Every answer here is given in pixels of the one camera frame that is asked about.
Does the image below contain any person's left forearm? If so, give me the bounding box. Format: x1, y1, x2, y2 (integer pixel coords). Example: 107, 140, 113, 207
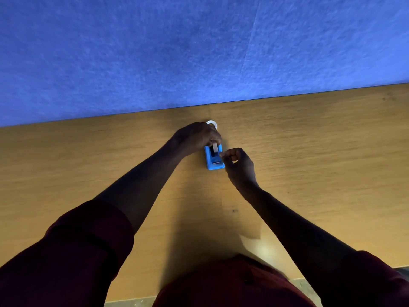
93, 139, 184, 235

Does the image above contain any blue tape dispenser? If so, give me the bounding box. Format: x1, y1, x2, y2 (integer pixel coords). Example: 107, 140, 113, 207
204, 144, 226, 171

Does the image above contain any person's left hand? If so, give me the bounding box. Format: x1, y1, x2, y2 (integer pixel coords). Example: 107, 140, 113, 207
171, 122, 222, 157

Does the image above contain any dark red shirt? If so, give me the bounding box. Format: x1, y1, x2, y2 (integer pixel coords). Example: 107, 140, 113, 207
0, 199, 409, 307

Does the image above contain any person's right hand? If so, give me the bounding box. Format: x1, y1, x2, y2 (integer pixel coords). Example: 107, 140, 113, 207
221, 148, 258, 193

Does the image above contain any person's right forearm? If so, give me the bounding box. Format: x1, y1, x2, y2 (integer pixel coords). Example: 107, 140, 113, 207
238, 183, 368, 285

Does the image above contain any white tape roll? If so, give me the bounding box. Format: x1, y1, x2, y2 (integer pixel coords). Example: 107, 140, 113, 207
206, 120, 219, 154

